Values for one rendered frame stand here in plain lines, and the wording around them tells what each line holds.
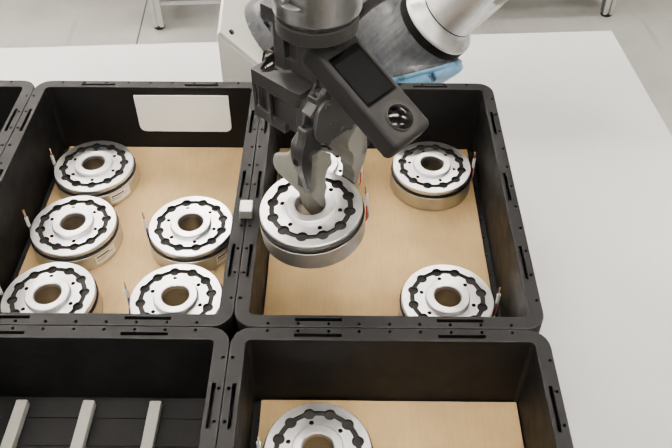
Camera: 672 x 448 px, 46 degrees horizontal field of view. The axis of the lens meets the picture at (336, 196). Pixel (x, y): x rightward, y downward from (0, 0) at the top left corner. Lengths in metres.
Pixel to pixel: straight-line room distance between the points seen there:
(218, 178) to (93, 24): 2.08
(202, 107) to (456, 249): 0.38
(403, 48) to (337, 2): 0.49
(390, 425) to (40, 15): 2.61
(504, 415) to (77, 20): 2.56
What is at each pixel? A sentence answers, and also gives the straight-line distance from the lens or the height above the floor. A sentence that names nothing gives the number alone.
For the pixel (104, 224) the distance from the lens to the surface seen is 0.99.
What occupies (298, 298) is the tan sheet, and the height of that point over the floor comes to 0.83.
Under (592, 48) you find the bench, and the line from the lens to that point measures 1.61.
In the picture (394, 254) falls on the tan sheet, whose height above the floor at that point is 0.83.
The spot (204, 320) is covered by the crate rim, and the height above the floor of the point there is 0.93.
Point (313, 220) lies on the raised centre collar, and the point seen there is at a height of 1.00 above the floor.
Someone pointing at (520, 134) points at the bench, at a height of 0.70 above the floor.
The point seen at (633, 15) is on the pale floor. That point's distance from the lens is 3.22.
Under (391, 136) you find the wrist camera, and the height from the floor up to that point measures 1.13.
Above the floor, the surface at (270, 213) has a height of 1.00.
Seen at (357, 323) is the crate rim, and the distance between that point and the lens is 0.76.
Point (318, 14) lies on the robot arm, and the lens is 0.63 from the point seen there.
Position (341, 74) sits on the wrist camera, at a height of 1.16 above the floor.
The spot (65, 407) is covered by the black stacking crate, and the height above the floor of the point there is 0.83.
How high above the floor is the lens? 1.53
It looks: 44 degrees down
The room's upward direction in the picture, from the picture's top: straight up
